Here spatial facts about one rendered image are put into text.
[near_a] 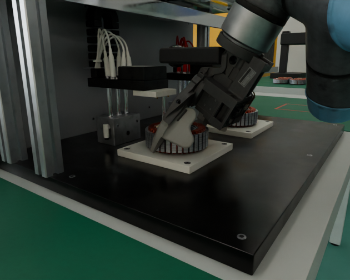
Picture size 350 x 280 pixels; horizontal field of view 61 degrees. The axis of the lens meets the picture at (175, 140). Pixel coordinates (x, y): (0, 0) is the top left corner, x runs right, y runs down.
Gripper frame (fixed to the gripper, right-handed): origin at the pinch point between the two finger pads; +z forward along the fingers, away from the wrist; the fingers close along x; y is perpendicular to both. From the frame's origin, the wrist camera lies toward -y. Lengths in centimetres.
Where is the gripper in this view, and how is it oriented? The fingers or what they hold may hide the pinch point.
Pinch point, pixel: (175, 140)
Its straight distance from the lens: 53.2
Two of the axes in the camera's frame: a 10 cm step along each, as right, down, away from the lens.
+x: 5.8, -2.2, 7.9
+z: -4.1, 7.6, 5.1
